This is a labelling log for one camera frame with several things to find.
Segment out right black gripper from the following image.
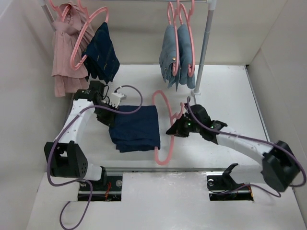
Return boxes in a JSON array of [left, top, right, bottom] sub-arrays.
[[166, 113, 202, 137]]

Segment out dark blue denim trousers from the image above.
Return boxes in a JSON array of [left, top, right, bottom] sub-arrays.
[[109, 105, 161, 153]]

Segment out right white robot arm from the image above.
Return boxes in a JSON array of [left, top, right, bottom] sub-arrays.
[[166, 103, 307, 193]]

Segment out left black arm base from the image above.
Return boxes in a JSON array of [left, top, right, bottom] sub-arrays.
[[77, 172, 123, 202]]

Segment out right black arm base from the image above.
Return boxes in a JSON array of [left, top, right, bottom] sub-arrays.
[[207, 175, 254, 201]]

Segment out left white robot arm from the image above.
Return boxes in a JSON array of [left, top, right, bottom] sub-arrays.
[[44, 81, 126, 190]]

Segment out pink hanger left jeans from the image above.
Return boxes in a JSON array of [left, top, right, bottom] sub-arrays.
[[167, 0, 180, 76]]

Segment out pink hanger jeans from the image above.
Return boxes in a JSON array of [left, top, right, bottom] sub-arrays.
[[178, 0, 195, 77], [167, 0, 180, 76]]

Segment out pink hanger with shorts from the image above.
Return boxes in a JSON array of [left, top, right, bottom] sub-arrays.
[[70, 0, 110, 70]]

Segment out pink hanger with skirt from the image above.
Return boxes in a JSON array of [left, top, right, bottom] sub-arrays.
[[48, 0, 73, 25]]

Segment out pink hanger right jeans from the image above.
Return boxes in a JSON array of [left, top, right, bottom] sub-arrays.
[[178, 0, 195, 77]]

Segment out hanging dark denim shorts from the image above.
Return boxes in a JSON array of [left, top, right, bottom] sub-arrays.
[[82, 22, 120, 84]]

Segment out light blue jeans left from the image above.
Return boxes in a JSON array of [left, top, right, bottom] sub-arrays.
[[159, 24, 180, 91]]

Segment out light blue jeans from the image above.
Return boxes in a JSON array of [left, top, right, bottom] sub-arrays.
[[159, 24, 180, 91], [177, 24, 195, 89]]

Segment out light blue jeans right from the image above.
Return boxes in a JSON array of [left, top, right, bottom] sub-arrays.
[[177, 24, 195, 89]]

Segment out pink pleated skirt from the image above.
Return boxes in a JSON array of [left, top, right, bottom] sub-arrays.
[[51, 1, 88, 97]]

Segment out metal clothes rack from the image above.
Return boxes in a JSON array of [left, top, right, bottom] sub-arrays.
[[38, 0, 218, 98]]

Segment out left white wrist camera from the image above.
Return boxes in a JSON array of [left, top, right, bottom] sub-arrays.
[[109, 92, 127, 109]]

